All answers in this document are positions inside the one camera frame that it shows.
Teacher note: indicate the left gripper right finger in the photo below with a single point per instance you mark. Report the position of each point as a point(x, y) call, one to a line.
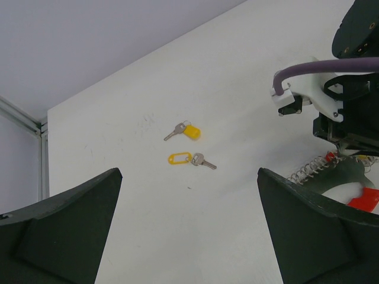
point(317, 239)

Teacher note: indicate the left aluminium frame post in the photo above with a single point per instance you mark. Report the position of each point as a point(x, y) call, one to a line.
point(39, 129)

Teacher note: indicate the key with solid yellow tag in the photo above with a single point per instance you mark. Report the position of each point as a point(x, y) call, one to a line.
point(185, 128)

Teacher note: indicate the red handled key organizer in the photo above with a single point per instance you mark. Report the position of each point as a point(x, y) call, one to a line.
point(340, 178)

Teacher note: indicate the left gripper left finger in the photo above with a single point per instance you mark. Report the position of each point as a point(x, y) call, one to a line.
point(60, 239)

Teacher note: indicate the key with yellow window tag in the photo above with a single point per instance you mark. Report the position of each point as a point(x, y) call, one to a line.
point(196, 159)

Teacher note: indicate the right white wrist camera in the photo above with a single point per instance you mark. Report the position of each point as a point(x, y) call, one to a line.
point(310, 88)

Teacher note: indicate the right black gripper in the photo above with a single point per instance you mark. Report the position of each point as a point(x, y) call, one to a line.
point(358, 131)

